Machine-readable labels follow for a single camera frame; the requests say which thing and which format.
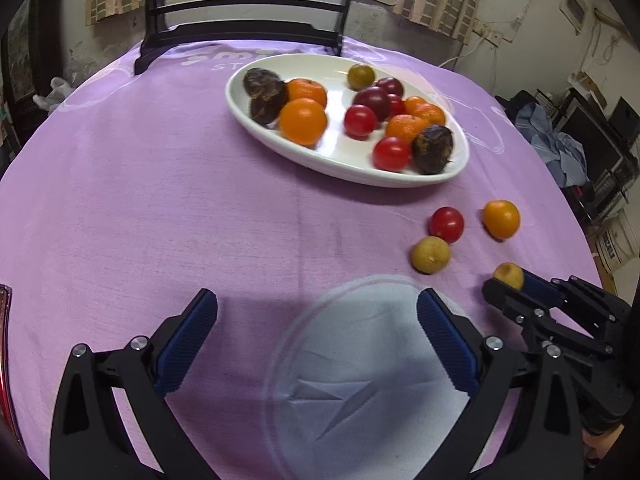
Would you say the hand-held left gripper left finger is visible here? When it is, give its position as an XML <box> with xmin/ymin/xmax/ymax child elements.
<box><xmin>48</xmin><ymin>288</ymin><xmax>219</xmax><ymax>480</ymax></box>

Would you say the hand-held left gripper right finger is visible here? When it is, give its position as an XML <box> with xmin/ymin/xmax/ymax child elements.
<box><xmin>416</xmin><ymin>287</ymin><xmax>586</xmax><ymax>480</ymax></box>

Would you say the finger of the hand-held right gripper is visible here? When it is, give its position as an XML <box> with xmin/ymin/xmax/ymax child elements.
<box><xmin>482</xmin><ymin>279</ymin><xmax>617</xmax><ymax>357</ymax></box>
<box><xmin>520</xmin><ymin>269</ymin><xmax>632</xmax><ymax>333</ymax></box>

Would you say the small yellow fruit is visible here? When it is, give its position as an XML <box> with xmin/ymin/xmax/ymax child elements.
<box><xmin>411</xmin><ymin>236</ymin><xmax>452</xmax><ymax>275</ymax></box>
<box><xmin>492</xmin><ymin>262</ymin><xmax>525</xmax><ymax>291</ymax></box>

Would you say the dark brown passion fruit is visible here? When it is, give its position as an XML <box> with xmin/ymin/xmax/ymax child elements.
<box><xmin>411</xmin><ymin>125</ymin><xmax>455</xmax><ymax>176</ymax></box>
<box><xmin>243</xmin><ymin>67</ymin><xmax>283</xmax><ymax>97</ymax></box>
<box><xmin>249</xmin><ymin>80</ymin><xmax>290</xmax><ymax>127</ymax></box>

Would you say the white oval plate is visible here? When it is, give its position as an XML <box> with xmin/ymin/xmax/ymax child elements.
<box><xmin>225</xmin><ymin>53</ymin><xmax>470</xmax><ymax>188</ymax></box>

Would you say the large dark red plum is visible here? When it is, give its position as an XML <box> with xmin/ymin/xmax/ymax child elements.
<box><xmin>353</xmin><ymin>86</ymin><xmax>393</xmax><ymax>122</ymax></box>

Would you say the small dark red plum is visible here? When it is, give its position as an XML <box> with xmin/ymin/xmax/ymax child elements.
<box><xmin>374</xmin><ymin>76</ymin><xmax>404</xmax><ymax>97</ymax></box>

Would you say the person's right hand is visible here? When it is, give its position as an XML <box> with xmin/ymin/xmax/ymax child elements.
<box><xmin>582</xmin><ymin>425</ymin><xmax>626</xmax><ymax>468</ymax></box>

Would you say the white plastic bucket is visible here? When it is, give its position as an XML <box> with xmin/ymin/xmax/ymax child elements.
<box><xmin>597</xmin><ymin>210</ymin><xmax>640</xmax><ymax>274</ymax></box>

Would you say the blue grey clothes heap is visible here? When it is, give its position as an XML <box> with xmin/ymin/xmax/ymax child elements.
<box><xmin>515</xmin><ymin>102</ymin><xmax>588</xmax><ymax>188</ymax></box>

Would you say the black monitor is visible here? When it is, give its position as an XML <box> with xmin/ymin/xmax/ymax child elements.
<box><xmin>560</xmin><ymin>105</ymin><xmax>632</xmax><ymax>188</ymax></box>

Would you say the purple tablecloth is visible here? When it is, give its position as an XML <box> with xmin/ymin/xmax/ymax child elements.
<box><xmin>0</xmin><ymin>35</ymin><xmax>608</xmax><ymax>480</ymax></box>

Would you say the red photo packet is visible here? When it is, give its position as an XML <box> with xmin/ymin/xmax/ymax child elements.
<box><xmin>0</xmin><ymin>285</ymin><xmax>23</xmax><ymax>451</ymax></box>

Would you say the black speaker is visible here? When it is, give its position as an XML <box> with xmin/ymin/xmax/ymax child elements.
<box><xmin>610</xmin><ymin>96</ymin><xmax>640</xmax><ymax>137</ymax></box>

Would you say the green citrus fruit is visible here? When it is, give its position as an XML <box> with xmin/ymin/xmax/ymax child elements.
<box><xmin>347</xmin><ymin>63</ymin><xmax>376</xmax><ymax>89</ymax></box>

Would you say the white plastic bag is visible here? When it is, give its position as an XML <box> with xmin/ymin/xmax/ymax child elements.
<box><xmin>34</xmin><ymin>76</ymin><xmax>77</xmax><ymax>114</ymax></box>

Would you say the round painted screen black stand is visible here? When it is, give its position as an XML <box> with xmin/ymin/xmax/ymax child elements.
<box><xmin>134</xmin><ymin>0</ymin><xmax>362</xmax><ymax>75</ymax></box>

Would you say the white cable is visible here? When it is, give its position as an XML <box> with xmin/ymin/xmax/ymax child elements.
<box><xmin>440</xmin><ymin>35</ymin><xmax>488</xmax><ymax>69</ymax></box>

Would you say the white wall socket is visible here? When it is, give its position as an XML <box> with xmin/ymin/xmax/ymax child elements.
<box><xmin>475</xmin><ymin>20</ymin><xmax>516</xmax><ymax>47</ymax></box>

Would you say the white wall panel box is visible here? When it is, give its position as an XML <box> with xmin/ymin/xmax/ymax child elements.
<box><xmin>560</xmin><ymin>0</ymin><xmax>589</xmax><ymax>36</ymax></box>

